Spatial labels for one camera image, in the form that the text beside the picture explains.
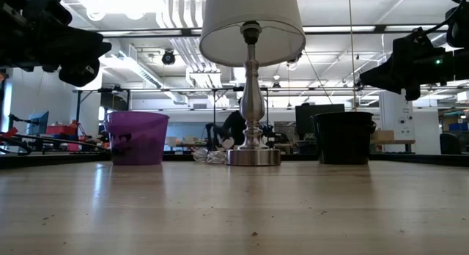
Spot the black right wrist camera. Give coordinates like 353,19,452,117
392,26,437,53

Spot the red workshop equipment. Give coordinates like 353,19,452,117
0,119,107,153

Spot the black plastic bucket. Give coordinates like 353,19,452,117
311,111,377,166

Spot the purple plastic bucket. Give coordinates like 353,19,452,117
104,111,171,166

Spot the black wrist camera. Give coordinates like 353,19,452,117
392,26,437,53
21,0,73,28

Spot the white-shade silver table lamp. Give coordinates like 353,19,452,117
199,0,307,167

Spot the black right camera cable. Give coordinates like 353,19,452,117
424,0,469,35

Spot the thin hanging ceiling cable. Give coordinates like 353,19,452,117
347,0,357,110

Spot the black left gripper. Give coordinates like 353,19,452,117
36,24,113,88

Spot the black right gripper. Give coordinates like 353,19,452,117
358,45,457,102

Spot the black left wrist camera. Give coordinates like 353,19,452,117
21,0,73,28

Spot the person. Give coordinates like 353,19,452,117
221,97,248,147

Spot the black computer monitor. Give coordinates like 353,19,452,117
295,103,346,136

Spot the black office chair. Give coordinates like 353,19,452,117
438,132,462,155

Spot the blue-screen monitor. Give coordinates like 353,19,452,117
27,111,50,136

